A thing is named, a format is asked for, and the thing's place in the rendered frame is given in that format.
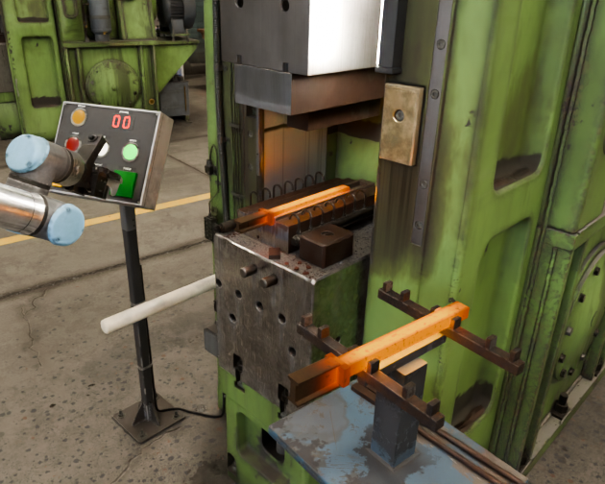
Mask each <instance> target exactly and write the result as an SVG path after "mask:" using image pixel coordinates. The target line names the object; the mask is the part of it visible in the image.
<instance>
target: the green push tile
mask: <svg viewBox="0 0 605 484"><path fill-rule="evenodd" d="M114 172H115V173H117V174H119V175H120V176H121V178H122V180H123V182H122V183H120V184H119V187H118V189H117V192H116V194H115V196H117V197H123V198H129V199H132V198H133V193H134V188H135V183H136V179H137V173H135V172H128V171H121V170H114Z"/></svg>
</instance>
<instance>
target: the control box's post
mask: <svg viewBox="0 0 605 484"><path fill-rule="evenodd" d="M119 211H120V220H121V229H122V232H123V241H124V250H125V257H126V266H127V275H128V284H129V291H130V300H131V302H132V303H134V304H137V303H141V302H143V301H144V299H143V290H142V280H141V271H140V261H139V252H138V243H137V233H136V220H135V210H134V207H131V206H121V205H119ZM133 333H134V341H135V350H136V358H137V365H138V366H140V367H141V368H144V367H146V366H148V365H150V355H149V346H148V336H147V328H146V318H145V319H142V320H140V321H138V322H135V323H133ZM138 374H139V384H140V392H141V400H142V401H144V403H145V409H146V419H147V420H150V415H149V402H151V403H152V404H153V406H154V407H155V403H154V393H153V383H152V374H151V367H150V368H148V369H146V370H144V371H140V370H139V369H138Z"/></svg>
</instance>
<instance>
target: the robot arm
mask: <svg viewBox="0 0 605 484"><path fill-rule="evenodd" d="M105 144H106V140H105V138H104V137H103V135H102V134H96V133H90V134H89V135H88V136H87V138H86V139H85V141H84V143H83V145H82V146H81V148H80V149H79V151H78V152H77V153H76V152H74V151H71V150H69V149H66V148H64V147H61V146H60V145H57V144H55V143H53V142H50V141H48V140H46V139H45V138H43V137H40V136H35V135H32V134H22V135H21V136H18V137H17V138H15V139H14V140H13V141H12V142H11V143H10V145H9V147H8V149H7V151H6V162H7V164H8V166H9V168H10V169H11V171H10V173H9V176H8V178H7V181H6V184H3V183H0V228H1V229H5V230H8V231H11V232H14V233H18V234H21V235H27V236H32V237H35V238H39V239H43V240H47V241H50V242H51V243H52V244H54V245H57V246H68V245H71V244H73V243H74V242H76V241H77V240H78V239H79V237H80V236H81V235H82V233H83V231H84V227H85V218H84V215H83V213H82V212H81V211H80V210H79V209H78V208H77V207H75V206H74V205H72V204H67V203H65V202H62V201H59V200H57V199H54V198H51V197H49V196H48V193H49V190H50V187H51V185H52V183H56V184H59V185H61V188H62V189H65V190H68V191H71V192H72V193H75V194H78V195H82V196H84V195H89V196H94V197H96V198H101V199H104V200H105V199H106V197H107V193H108V189H109V188H110V195H111V196H115V194H116V192H117V189H118V187H119V184H120V183H122V182H123V180H122V178H121V176H120V175H119V174H117V173H115V172H112V171H110V170H109V169H108V168H105V167H102V166H98V165H95V164H94V161H95V160H96V158H97V157H98V156H99V154H100V152H101V151H102V149H103V147H104V146H105Z"/></svg>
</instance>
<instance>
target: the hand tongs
mask: <svg viewBox="0 0 605 484"><path fill-rule="evenodd" d="M351 390H352V391H354V392H355V393H356V394H357V395H359V396H360V397H362V398H363V399H365V400H367V401H368V402H370V403H371V404H373V405H374V406H375V397H376V389H374V388H373V387H372V386H370V385H367V386H364V385H363V384H361V383H360V382H359V381H358V383H357V382H356V383H354V384H353V385H352V386H351ZM418 433H419V434H421V435H422V436H423V437H425V439H427V440H428V441H430V442H431V443H433V444H434V445H436V446H437V447H439V448H440V449H442V450H443V451H445V452H446V453H448V454H449V455H451V456H452V457H454V458H455V459H457V460H458V461H460V462H461V463H463V464H464V465H466V466H467V467H469V468H470V469H472V470H473V471H475V472H477V473H478V474H480V475H481V476H483V477H484V478H486V479H487V480H489V481H490V482H492V483H493V484H505V483H503V482H502V481H500V480H499V479H497V478H496V477H494V476H492V475H491V474H489V473H488V472H486V471H484V470H483V469H481V468H480V467H478V466H477V465H475V464H474V463H473V462H472V461H470V460H469V459H467V458H466V457H464V456H463V455H461V454H460V453H458V452H457V451H455V450H454V449H452V448H450V447H449V446H447V445H446V444H444V443H443V442H441V441H440V440H438V439H437V438H435V437H434V436H432V435H431V434H429V433H428V432H426V431H425V430H423V429H422V428H421V427H418ZM436 433H438V434H439V435H441V436H442V437H444V438H445V439H447V440H448V441H450V442H452V443H453V444H455V445H456V446H458V447H459V448H461V449H462V450H464V451H465V452H467V453H468V454H470V455H471V456H473V457H474V458H476V459H477V460H479V461H480V462H482V463H483V464H485V465H487V466H488V467H490V468H491V469H493V470H494V471H496V472H498V473H499V474H501V475H503V476H504V477H506V478H507V479H509V480H510V481H512V482H513V483H515V484H527V483H525V482H523V481H522V480H520V479H519V478H517V477H516V476H514V475H513V474H511V473H509V472H508V471H506V470H505V469H503V468H502V467H500V466H499V465H497V464H496V463H494V462H493V461H491V460H490V459H488V458H486V457H485V456H483V455H482V454H480V453H479V452H477V451H475V450H474V449H472V448H470V447H469V446H467V445H466V444H464V443H462V442H461V441H459V440H458V439H456V438H455V437H453V436H451V435H450V434H448V433H447V432H445V431H444V430H443V429H441V428H440V429H438V430H437V431H436Z"/></svg>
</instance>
